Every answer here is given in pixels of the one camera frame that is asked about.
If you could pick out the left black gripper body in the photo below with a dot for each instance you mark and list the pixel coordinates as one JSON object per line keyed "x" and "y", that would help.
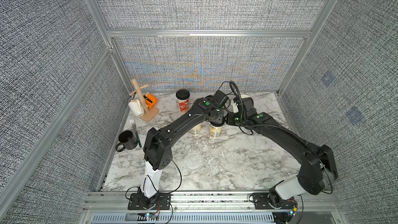
{"x": 216, "y": 119}

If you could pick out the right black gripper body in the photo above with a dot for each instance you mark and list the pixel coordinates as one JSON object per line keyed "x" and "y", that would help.
{"x": 231, "y": 120}

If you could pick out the cream paper cup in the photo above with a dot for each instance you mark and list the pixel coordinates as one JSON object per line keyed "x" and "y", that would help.
{"x": 196, "y": 131}
{"x": 214, "y": 132}

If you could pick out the red paper milk tea cup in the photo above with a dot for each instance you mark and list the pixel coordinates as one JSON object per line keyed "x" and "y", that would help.
{"x": 183, "y": 105}

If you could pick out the white leak-proof paper disc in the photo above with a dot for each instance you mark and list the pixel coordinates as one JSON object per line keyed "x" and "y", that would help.
{"x": 193, "y": 161}

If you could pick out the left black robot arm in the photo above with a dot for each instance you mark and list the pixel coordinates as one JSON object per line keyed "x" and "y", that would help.
{"x": 159, "y": 143}

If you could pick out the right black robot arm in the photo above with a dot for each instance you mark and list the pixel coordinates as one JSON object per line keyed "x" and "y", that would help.
{"x": 318, "y": 167}

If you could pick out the orange mug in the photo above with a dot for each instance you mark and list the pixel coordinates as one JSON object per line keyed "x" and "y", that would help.
{"x": 151, "y": 100}

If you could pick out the wooden mug tree stand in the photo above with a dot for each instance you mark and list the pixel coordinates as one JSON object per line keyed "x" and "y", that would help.
{"x": 149, "y": 113}

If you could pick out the white mug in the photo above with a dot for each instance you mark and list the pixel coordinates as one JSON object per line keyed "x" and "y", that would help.
{"x": 136, "y": 108}

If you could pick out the black mug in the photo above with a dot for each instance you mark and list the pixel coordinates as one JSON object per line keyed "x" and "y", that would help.
{"x": 127, "y": 140}

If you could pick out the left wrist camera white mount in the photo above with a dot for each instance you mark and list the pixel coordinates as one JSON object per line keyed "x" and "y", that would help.
{"x": 218, "y": 99}

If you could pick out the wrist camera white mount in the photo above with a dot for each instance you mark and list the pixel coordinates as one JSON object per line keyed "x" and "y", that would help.
{"x": 245, "y": 106}
{"x": 218, "y": 99}

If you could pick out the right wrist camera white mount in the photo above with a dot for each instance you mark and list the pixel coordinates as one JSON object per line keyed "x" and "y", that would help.
{"x": 245, "y": 106}

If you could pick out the silver fork green handle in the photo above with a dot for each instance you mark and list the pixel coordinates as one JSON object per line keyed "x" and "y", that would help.
{"x": 134, "y": 128}

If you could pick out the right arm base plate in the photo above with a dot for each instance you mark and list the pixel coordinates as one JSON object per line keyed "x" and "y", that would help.
{"x": 264, "y": 201}

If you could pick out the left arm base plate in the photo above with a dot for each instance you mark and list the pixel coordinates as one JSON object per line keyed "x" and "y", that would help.
{"x": 138, "y": 202}

